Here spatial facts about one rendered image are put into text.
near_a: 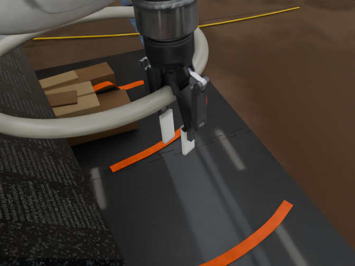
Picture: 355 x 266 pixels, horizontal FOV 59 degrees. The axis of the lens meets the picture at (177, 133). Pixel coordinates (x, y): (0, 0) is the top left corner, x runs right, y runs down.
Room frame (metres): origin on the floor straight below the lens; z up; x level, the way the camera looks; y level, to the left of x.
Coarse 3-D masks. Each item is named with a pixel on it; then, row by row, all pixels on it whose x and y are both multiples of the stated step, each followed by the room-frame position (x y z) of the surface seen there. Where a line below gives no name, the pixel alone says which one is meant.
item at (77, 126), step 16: (96, 16) 0.79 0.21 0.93; (112, 16) 0.79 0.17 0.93; (128, 16) 0.78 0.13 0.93; (0, 48) 0.63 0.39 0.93; (208, 48) 0.56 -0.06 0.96; (160, 96) 0.40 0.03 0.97; (112, 112) 0.36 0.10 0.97; (128, 112) 0.36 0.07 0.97; (144, 112) 0.37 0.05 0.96; (0, 128) 0.35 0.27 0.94; (16, 128) 0.34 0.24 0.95; (32, 128) 0.34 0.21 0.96; (48, 128) 0.33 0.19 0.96; (64, 128) 0.33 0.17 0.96; (80, 128) 0.34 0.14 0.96; (96, 128) 0.34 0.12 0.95; (112, 128) 0.35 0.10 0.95
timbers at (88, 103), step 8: (64, 88) 1.42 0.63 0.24; (72, 88) 1.42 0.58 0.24; (80, 88) 1.42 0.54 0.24; (88, 88) 1.42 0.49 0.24; (80, 96) 1.36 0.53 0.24; (88, 96) 1.34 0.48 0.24; (96, 96) 1.34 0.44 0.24; (72, 104) 1.27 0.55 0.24; (80, 104) 1.27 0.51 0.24; (88, 104) 1.27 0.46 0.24; (96, 104) 1.27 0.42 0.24; (56, 112) 1.21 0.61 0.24; (64, 112) 1.21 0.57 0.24; (72, 112) 1.21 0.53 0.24; (80, 112) 1.23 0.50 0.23; (88, 112) 1.24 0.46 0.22; (96, 112) 1.26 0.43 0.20
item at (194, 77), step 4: (188, 68) 0.41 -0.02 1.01; (192, 72) 0.40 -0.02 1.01; (192, 76) 0.39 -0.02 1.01; (196, 76) 0.40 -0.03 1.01; (192, 80) 0.39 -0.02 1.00; (196, 80) 0.39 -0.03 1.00; (200, 80) 0.39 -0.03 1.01; (204, 80) 0.39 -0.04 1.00; (192, 84) 0.39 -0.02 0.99; (204, 84) 0.38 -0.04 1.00; (204, 88) 0.39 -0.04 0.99
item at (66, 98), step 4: (60, 92) 1.36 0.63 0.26; (64, 92) 1.36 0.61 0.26; (68, 92) 1.36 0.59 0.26; (72, 92) 1.36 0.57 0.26; (76, 92) 1.36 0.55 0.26; (48, 96) 1.33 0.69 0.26; (52, 96) 1.33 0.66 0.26; (56, 96) 1.33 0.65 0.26; (60, 96) 1.33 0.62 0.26; (64, 96) 1.33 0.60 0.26; (68, 96) 1.33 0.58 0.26; (72, 96) 1.33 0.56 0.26; (76, 96) 1.33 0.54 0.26; (52, 100) 1.29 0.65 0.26; (56, 100) 1.29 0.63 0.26; (60, 100) 1.29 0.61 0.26; (64, 100) 1.29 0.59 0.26; (68, 100) 1.29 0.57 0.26; (72, 100) 1.29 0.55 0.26; (76, 100) 1.29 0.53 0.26; (52, 104) 1.26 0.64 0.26; (56, 104) 1.26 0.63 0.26; (60, 104) 1.26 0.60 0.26; (64, 104) 1.26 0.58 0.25; (68, 104) 1.27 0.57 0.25
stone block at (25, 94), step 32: (0, 64) 0.86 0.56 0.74; (0, 96) 0.68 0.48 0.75; (32, 96) 0.77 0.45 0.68; (0, 160) 0.43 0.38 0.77; (32, 160) 0.48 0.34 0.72; (64, 160) 0.54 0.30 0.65; (0, 192) 0.35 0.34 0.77; (32, 192) 0.38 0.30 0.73; (64, 192) 0.42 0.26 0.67; (0, 224) 0.28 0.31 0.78; (32, 224) 0.30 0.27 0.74; (64, 224) 0.33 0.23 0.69; (96, 224) 0.36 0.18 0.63; (0, 256) 0.22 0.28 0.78; (32, 256) 0.24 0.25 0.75; (64, 256) 0.26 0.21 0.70; (96, 256) 0.28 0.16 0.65
